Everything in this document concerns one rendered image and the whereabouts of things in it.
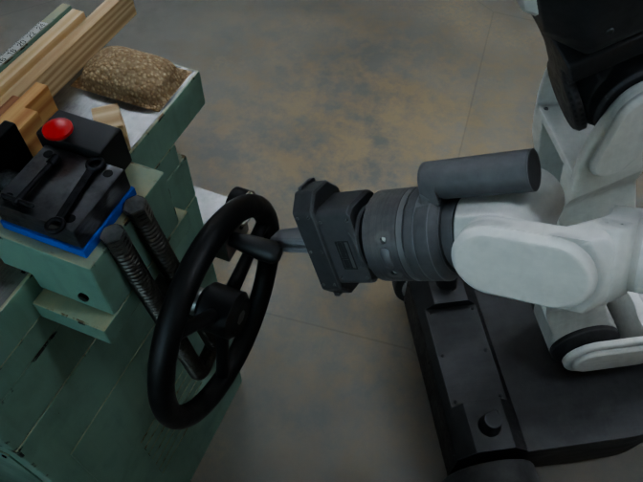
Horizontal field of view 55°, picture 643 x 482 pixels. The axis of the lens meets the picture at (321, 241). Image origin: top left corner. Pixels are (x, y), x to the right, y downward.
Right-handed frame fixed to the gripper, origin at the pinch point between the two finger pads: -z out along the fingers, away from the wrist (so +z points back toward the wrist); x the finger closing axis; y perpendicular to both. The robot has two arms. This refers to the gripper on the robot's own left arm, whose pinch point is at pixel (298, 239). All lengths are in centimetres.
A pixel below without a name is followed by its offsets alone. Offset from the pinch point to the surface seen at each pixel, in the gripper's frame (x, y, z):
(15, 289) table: 5.8, 18.3, -23.2
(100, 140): 16.6, 7.1, -13.5
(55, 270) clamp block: 6.8, 16.3, -17.6
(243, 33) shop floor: 10, -150, -124
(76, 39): 26.6, -11.1, -34.6
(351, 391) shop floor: -70, -46, -45
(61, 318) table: 0.6, 16.5, -21.7
